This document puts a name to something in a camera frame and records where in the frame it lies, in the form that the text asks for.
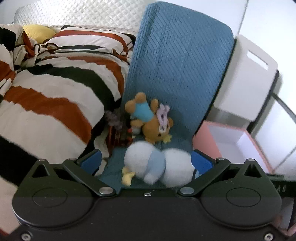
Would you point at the pink storage box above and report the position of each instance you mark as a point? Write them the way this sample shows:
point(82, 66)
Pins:
point(203, 136)

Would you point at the brown teddy bear plush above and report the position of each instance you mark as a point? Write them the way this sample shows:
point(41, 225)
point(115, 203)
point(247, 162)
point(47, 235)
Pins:
point(150, 129)

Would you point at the blue knitted blanket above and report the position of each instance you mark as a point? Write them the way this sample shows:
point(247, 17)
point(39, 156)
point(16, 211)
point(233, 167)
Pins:
point(180, 58)

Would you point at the striped duvet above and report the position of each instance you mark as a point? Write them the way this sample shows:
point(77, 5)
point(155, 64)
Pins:
point(57, 92)

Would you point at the red toy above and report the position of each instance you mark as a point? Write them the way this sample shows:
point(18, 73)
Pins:
point(116, 136)

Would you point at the grey fuzzy plush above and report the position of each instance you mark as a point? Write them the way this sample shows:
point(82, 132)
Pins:
point(114, 119)

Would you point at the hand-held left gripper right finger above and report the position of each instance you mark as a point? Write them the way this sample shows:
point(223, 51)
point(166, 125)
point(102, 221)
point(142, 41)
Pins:
point(201, 162)

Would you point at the white and blue duck plush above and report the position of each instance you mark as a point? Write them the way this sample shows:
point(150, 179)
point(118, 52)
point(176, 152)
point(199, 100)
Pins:
point(175, 166)

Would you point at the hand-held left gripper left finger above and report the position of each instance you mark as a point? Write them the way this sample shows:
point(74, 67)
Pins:
point(90, 160)

